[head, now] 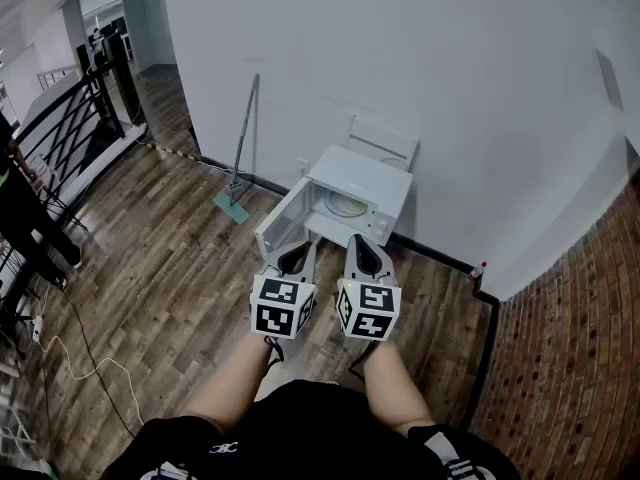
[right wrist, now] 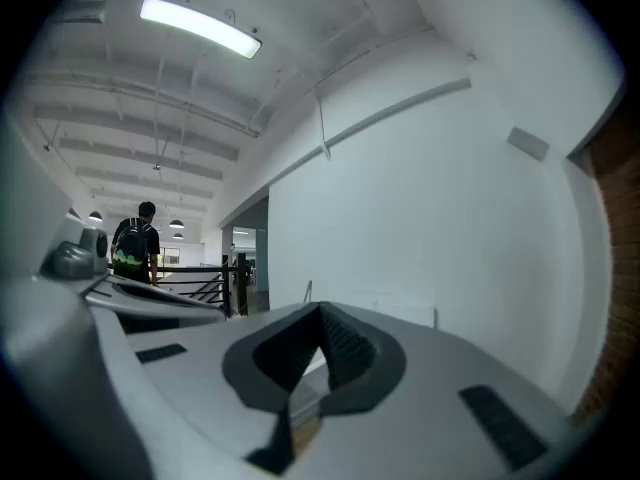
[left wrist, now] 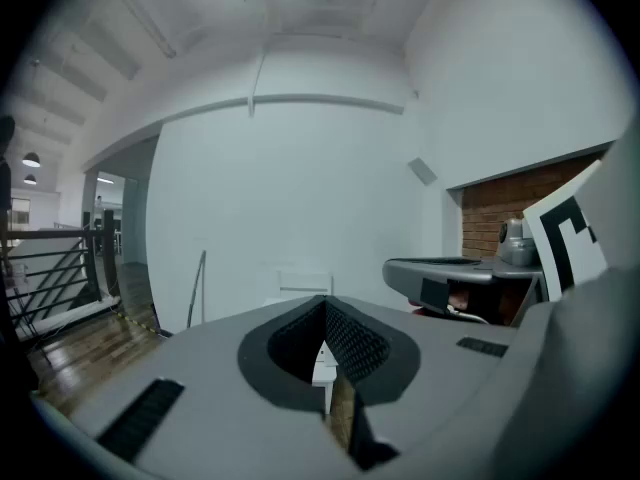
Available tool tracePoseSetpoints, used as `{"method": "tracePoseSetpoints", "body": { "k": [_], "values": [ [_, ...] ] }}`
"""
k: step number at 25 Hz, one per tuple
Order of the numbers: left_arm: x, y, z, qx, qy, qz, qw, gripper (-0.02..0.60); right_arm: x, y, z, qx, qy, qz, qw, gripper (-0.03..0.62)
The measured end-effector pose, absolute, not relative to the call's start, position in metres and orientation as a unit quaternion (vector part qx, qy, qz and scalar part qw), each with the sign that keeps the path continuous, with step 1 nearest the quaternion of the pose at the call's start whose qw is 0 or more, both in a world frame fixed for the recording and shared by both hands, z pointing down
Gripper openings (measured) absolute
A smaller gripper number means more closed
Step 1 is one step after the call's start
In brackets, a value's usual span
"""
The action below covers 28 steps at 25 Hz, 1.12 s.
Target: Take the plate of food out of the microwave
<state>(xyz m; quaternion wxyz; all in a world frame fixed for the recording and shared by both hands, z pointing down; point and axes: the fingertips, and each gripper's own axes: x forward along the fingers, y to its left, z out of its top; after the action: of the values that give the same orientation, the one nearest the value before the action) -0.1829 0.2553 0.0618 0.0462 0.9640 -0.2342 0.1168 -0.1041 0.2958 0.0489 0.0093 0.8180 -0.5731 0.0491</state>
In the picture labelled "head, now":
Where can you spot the teal flat mop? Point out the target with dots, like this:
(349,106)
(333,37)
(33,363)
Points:
(232,210)

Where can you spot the person's right forearm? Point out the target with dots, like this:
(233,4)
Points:
(395,393)

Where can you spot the black metal railing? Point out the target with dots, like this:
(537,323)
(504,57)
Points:
(65,118)

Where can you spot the white chair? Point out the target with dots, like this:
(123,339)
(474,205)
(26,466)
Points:
(382,140)

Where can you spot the person's left forearm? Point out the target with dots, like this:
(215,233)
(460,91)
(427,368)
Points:
(235,383)

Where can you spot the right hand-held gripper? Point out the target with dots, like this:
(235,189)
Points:
(370,313)

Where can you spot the white plate in microwave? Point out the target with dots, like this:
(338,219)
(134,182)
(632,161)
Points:
(331,203)

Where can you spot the person's black shirt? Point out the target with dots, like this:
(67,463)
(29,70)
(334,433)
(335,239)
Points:
(310,438)

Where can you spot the white microwave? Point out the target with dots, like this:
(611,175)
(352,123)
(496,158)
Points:
(360,173)

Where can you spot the white power strip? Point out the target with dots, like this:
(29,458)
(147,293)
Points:
(37,329)

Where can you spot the black square pillar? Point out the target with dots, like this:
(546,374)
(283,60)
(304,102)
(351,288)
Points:
(125,78)

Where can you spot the white wall socket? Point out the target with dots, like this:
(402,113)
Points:
(303,164)

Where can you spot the white stair railing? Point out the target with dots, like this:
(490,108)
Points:
(55,74)

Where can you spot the grey wall panel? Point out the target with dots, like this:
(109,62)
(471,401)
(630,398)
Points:
(610,80)

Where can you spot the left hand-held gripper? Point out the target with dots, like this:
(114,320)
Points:
(274,318)

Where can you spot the clear bottle with red cap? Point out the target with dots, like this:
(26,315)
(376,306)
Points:
(476,272)

